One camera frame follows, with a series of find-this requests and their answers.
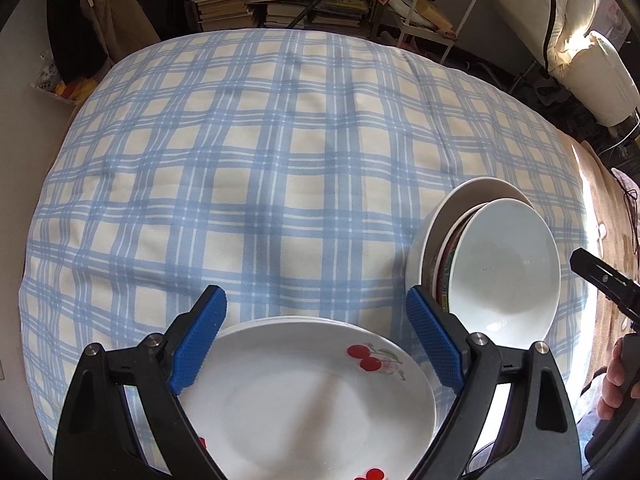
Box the plain white bowl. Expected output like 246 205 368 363
448 198 561 349

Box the blue plaid tablecloth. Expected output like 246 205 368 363
18 29 598 442

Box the stack of books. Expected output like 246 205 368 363
192 0 256 32

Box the red patterned bowl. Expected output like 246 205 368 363
434 211 475 312

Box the white cushioned chair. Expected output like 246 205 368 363
492 0 639 128

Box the white cherry plate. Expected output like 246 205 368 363
179 316 436 479

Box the right hand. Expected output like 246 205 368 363
597 338 625 420

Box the large red-rimmed bowl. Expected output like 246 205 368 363
405 177 534 292

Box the white metal cart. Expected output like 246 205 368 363
384 0 478 58

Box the brown hanging coat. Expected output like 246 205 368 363
80 0 160 64

